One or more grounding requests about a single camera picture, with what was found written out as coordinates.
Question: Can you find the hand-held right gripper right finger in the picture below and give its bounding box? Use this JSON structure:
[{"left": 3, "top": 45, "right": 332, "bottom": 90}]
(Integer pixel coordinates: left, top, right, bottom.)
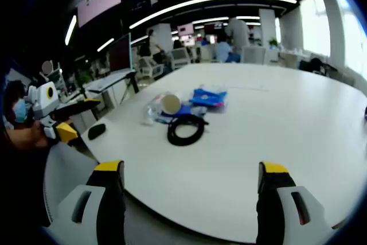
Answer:
[{"left": 256, "top": 161, "right": 335, "bottom": 245}]

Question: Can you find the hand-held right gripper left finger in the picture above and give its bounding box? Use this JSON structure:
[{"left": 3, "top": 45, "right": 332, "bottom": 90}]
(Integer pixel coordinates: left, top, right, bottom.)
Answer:
[{"left": 55, "top": 160, "right": 126, "bottom": 245}]

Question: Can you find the black oval case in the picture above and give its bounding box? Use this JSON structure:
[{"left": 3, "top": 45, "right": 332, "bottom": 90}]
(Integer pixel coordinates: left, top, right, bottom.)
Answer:
[{"left": 87, "top": 123, "right": 107, "bottom": 141}]

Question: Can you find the clear blue-printed plastic bag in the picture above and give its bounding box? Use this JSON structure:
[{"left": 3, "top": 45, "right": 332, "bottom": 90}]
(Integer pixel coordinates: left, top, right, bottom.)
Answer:
[{"left": 140, "top": 91, "right": 209, "bottom": 127}]

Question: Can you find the black cable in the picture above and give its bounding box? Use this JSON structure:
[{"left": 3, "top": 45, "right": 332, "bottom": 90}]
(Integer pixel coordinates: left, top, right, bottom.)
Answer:
[{"left": 166, "top": 114, "right": 210, "bottom": 147}]

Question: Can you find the white paper cup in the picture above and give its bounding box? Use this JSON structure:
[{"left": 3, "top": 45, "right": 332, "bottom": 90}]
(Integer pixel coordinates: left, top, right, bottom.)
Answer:
[{"left": 159, "top": 92, "right": 184, "bottom": 115}]

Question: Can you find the blue tissue packet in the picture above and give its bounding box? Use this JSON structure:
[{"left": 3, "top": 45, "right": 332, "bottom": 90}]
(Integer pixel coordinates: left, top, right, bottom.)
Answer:
[{"left": 188, "top": 88, "right": 229, "bottom": 108}]

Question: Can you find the person's left hand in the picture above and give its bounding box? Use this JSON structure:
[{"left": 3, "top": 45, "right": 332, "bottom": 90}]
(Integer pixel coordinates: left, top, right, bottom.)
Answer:
[{"left": 5, "top": 120, "right": 49, "bottom": 150}]

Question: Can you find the white side desk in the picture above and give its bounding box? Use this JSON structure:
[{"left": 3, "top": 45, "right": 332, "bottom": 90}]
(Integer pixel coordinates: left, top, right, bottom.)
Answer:
[{"left": 85, "top": 69, "right": 140, "bottom": 106}]

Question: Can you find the white table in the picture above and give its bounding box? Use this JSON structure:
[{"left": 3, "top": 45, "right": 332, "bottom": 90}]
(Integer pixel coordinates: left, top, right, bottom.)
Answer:
[{"left": 81, "top": 62, "right": 367, "bottom": 244}]

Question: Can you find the dark monitor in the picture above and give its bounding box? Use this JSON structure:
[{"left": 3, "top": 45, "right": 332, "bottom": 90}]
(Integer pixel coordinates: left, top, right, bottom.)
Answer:
[{"left": 108, "top": 33, "right": 135, "bottom": 73}]

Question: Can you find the white office chair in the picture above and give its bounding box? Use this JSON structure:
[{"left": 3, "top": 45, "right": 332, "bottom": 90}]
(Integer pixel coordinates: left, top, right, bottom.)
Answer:
[
  {"left": 170, "top": 47, "right": 192, "bottom": 69},
  {"left": 138, "top": 56, "right": 165, "bottom": 80},
  {"left": 240, "top": 46, "right": 266, "bottom": 65}
]

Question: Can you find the white table power strip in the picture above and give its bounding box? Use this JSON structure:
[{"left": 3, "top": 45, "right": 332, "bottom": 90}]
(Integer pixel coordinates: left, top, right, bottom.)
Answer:
[{"left": 226, "top": 83, "right": 272, "bottom": 92}]

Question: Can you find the large pink wall screen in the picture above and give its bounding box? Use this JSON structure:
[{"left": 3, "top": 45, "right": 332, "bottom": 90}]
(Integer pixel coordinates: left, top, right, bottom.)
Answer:
[{"left": 76, "top": 0, "right": 123, "bottom": 28}]

